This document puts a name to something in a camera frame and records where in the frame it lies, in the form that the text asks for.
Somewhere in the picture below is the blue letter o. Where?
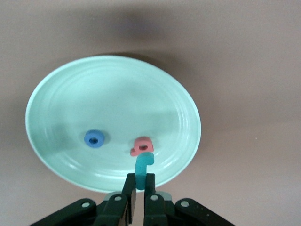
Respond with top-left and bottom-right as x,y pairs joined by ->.
84,129 -> 105,149

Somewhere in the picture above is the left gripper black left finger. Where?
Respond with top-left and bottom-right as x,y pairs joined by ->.
30,173 -> 137,226

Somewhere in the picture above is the pink letter g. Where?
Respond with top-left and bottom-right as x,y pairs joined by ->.
130,137 -> 153,157

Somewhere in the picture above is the brown table cover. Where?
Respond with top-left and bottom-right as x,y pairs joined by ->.
0,0 -> 301,226

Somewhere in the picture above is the light green plate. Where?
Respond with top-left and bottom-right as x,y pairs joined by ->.
25,55 -> 202,194

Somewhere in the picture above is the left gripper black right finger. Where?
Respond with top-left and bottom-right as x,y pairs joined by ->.
143,173 -> 233,226

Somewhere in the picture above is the teal letter j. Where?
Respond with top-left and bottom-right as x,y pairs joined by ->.
135,152 -> 155,191

